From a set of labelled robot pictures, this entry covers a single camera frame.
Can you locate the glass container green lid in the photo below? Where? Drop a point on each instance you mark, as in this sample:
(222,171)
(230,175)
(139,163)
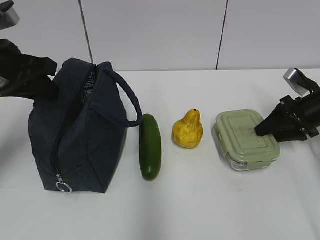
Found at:
(241,147)

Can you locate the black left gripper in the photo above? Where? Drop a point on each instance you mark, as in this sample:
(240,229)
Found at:
(15,71)

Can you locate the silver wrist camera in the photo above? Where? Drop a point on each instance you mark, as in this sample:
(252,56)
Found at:
(8,16)
(299,82)

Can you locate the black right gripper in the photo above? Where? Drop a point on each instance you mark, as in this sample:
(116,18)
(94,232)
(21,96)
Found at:
(293,119)

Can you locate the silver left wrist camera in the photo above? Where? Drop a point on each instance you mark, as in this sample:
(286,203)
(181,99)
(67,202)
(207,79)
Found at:
(8,16)

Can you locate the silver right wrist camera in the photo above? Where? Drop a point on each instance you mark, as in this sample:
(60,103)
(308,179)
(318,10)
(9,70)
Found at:
(299,82)

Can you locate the yellow pear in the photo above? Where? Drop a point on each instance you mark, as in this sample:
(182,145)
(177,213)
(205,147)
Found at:
(188,132)

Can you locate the green cucumber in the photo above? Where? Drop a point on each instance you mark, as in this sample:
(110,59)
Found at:
(150,148)

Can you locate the dark blue lunch bag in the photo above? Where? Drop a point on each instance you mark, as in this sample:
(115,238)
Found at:
(77,139)

